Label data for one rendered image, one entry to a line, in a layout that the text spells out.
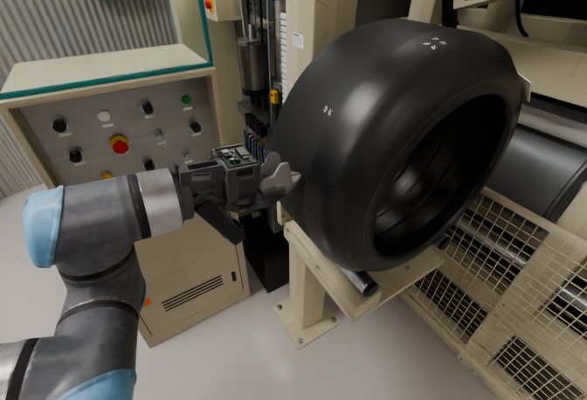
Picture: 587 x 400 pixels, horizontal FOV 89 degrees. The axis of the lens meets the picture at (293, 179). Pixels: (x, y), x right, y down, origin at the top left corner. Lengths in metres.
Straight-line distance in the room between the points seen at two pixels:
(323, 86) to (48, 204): 0.43
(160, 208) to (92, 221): 0.07
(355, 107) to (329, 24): 0.35
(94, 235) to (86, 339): 0.11
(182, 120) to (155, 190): 0.70
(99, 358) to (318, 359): 1.34
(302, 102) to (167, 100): 0.59
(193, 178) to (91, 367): 0.23
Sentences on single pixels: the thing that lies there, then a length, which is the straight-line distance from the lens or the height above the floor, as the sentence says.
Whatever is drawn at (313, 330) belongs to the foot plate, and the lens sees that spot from 1.71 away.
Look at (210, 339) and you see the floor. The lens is 1.76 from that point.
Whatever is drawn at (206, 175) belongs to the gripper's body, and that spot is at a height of 1.30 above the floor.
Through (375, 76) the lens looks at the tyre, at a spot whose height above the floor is 1.40.
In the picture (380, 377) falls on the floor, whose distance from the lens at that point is 1.69.
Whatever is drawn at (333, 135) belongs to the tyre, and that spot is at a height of 1.31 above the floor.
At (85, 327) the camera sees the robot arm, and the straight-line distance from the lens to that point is 0.44.
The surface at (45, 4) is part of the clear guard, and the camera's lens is 0.98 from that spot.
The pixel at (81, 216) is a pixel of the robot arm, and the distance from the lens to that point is 0.42.
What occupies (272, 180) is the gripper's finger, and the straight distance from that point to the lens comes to 0.48.
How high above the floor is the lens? 1.55
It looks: 37 degrees down
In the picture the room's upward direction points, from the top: straight up
